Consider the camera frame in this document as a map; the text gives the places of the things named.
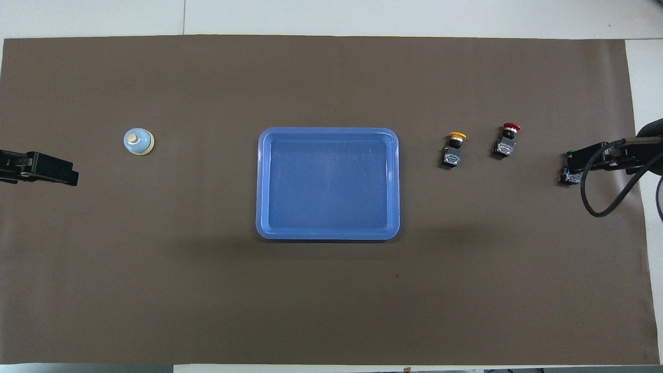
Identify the red push button switch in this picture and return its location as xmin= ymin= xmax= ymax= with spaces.
xmin=492 ymin=122 xmax=522 ymax=159

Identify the blue plastic tray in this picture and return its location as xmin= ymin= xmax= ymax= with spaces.
xmin=256 ymin=127 xmax=400 ymax=241

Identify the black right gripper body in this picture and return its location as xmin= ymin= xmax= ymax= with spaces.
xmin=607 ymin=118 xmax=663 ymax=177

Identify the light blue desk bell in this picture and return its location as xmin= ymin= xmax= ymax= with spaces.
xmin=123 ymin=127 xmax=155 ymax=156

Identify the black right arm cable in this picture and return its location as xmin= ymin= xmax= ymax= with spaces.
xmin=580 ymin=137 xmax=663 ymax=223

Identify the yellow push button switch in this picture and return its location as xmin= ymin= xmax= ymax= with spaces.
xmin=441 ymin=132 xmax=467 ymax=169

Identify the green push button switch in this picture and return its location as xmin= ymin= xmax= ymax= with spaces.
xmin=558 ymin=150 xmax=584 ymax=187

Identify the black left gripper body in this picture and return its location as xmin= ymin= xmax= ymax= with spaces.
xmin=0 ymin=149 xmax=30 ymax=185

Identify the brown table mat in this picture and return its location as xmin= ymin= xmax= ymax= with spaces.
xmin=0 ymin=35 xmax=661 ymax=366

